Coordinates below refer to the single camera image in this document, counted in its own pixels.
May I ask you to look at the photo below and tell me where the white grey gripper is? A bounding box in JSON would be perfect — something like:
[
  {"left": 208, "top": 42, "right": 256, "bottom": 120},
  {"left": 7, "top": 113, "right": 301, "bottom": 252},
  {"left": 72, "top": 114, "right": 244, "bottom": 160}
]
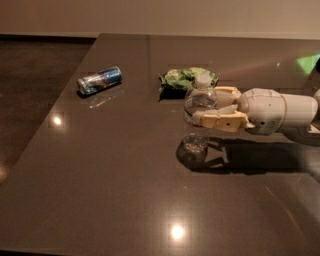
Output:
[{"left": 193, "top": 86, "right": 286, "bottom": 135}]

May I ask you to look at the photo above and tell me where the clear plastic water bottle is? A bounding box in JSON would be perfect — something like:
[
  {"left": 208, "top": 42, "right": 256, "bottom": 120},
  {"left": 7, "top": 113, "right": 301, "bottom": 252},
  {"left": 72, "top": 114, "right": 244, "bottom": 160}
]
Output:
[{"left": 177, "top": 74, "right": 216, "bottom": 168}]

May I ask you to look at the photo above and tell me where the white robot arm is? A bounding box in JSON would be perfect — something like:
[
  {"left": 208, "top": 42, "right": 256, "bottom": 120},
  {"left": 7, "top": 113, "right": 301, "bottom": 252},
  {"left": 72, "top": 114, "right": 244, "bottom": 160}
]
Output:
[{"left": 191, "top": 87, "right": 319, "bottom": 144}]

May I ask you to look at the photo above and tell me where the crumpled green chip bag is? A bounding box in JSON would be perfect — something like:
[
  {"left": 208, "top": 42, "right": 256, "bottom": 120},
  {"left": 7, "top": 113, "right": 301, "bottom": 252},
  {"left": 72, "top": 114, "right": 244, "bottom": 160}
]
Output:
[{"left": 159, "top": 67, "right": 218, "bottom": 90}]

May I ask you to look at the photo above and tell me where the blue silver drink can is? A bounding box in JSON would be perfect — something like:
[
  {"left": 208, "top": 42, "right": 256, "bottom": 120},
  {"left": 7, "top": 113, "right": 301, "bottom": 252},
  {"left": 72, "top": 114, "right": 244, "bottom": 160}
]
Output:
[{"left": 77, "top": 66, "right": 122, "bottom": 95}]

